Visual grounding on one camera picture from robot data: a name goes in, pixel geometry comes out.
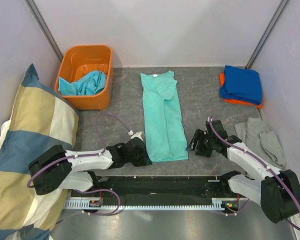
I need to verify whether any orange plastic basket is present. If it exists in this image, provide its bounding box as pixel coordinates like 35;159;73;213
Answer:
54;45;114;110

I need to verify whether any mint green t shirt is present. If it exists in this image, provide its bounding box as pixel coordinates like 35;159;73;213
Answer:
140;71;189;163

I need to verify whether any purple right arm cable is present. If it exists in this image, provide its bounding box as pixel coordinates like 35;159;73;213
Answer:
207;115;300;232

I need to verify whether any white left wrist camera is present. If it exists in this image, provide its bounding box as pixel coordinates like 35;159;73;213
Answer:
128;130;143;141

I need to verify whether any white slotted cable duct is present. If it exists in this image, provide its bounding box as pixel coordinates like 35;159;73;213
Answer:
63;198;236;211

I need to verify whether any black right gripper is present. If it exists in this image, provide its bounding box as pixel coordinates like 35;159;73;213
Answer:
185;128;216;158

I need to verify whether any striped blue beige pillow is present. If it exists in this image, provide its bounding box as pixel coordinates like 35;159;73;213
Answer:
0;65;79;240

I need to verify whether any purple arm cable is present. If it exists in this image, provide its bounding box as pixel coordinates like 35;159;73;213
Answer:
26;114;122;225
207;115;300;232

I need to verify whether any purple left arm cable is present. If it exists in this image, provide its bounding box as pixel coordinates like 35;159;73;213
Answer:
26;114;122;225

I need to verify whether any grey cloth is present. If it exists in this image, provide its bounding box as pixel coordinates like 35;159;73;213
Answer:
234;118;287;170

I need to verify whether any light blue t shirt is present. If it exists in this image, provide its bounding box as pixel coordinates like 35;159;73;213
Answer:
58;70;107;96

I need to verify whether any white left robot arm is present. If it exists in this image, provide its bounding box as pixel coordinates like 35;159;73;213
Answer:
27;137;152;197

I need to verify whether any aluminium corner post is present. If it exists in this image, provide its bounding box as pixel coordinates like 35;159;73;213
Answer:
24;0;64;63
244;0;291;69

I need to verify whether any right aluminium corner post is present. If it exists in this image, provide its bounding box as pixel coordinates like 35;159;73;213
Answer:
244;0;291;69

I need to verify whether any folded orange t shirt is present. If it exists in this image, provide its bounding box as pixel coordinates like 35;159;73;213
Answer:
219;72;262;110

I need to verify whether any left aluminium corner post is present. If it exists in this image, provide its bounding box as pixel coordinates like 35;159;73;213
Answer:
24;0;64;63

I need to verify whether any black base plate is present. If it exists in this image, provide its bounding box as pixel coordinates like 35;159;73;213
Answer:
70;175;248;206

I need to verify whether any folded blue t shirt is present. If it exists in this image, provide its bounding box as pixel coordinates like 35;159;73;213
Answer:
219;65;263;106

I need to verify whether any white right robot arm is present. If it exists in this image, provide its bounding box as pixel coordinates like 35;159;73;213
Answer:
187;119;300;223

